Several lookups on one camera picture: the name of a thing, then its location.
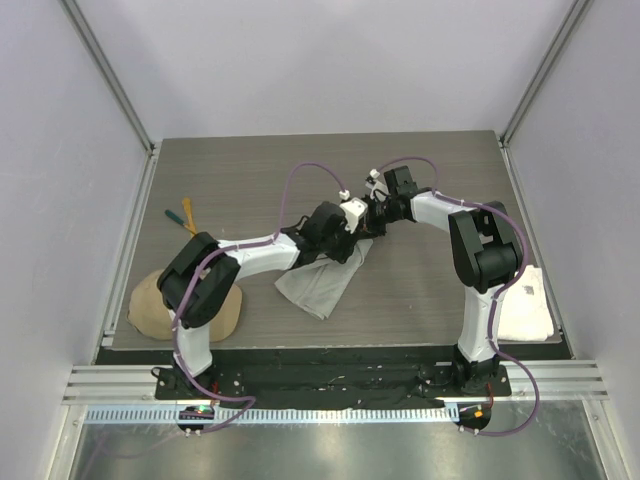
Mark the grey cloth napkin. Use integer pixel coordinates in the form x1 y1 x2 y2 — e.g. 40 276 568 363
275 239 373 320

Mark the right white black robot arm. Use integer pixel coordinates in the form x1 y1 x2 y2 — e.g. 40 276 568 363
363 190 528 395

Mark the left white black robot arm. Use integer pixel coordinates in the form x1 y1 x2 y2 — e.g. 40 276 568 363
156 198 368 399

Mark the white folded towel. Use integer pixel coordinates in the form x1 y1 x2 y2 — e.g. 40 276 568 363
498 265 555 342

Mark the beige cap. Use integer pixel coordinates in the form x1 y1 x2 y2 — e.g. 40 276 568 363
127 270 243 342

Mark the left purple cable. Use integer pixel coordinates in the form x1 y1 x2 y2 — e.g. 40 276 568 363
169 162 351 434

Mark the purple cable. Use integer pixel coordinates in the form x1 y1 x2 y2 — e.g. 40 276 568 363
169 162 351 434
377 156 540 436

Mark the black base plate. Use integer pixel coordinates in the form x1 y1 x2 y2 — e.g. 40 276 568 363
151 346 512 410

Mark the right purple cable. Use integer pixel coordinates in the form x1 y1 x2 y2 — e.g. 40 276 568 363
377 156 540 436

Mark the white slotted cable duct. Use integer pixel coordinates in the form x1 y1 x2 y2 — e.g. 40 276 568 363
84 404 459 426

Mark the right aluminium frame post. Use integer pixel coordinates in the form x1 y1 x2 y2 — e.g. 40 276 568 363
498 0 594 149

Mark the aluminium frame post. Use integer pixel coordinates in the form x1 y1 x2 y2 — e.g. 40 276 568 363
498 0 594 149
59 0 156 156

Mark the left aluminium frame post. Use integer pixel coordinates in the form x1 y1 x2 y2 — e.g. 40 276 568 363
59 0 156 156

